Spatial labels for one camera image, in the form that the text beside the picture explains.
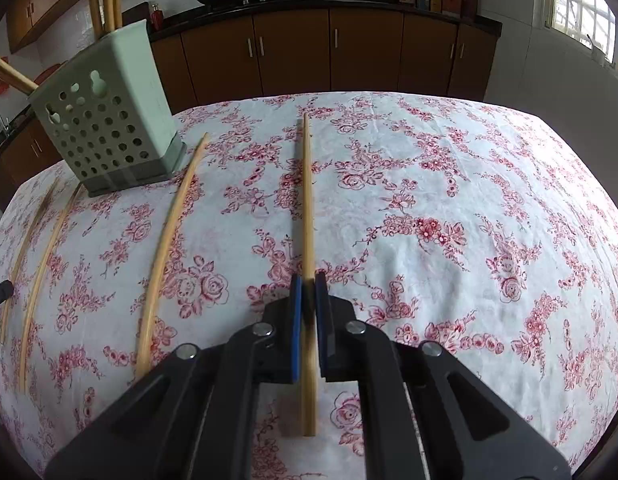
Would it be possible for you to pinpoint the green perforated utensil holder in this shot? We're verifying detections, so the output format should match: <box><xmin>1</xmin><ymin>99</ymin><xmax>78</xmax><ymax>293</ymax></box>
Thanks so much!
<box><xmin>28</xmin><ymin>19</ymin><xmax>189</xmax><ymax>198</ymax></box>

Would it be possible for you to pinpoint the large barred window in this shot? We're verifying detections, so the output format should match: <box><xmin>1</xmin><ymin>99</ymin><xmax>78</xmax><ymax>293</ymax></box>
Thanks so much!
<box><xmin>544</xmin><ymin>0</ymin><xmax>618</xmax><ymax>76</ymax></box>

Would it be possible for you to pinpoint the dark cutting board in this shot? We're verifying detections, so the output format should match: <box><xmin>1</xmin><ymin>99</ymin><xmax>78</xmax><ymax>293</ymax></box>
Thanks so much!
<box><xmin>121</xmin><ymin>1</ymin><xmax>155</xmax><ymax>28</ymax></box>

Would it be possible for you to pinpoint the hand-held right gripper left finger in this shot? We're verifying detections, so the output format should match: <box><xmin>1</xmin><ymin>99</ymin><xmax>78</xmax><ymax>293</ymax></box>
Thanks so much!
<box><xmin>44</xmin><ymin>274</ymin><xmax>304</xmax><ymax>480</ymax></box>

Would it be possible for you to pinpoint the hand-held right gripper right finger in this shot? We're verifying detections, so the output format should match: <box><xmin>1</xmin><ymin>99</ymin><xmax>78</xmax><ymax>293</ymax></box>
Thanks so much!
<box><xmin>314</xmin><ymin>270</ymin><xmax>572</xmax><ymax>480</ymax></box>

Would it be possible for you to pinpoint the red floral tablecloth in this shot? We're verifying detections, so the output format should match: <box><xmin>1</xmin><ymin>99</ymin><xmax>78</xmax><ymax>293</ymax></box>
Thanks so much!
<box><xmin>0</xmin><ymin>91</ymin><xmax>618</xmax><ymax>480</ymax></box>

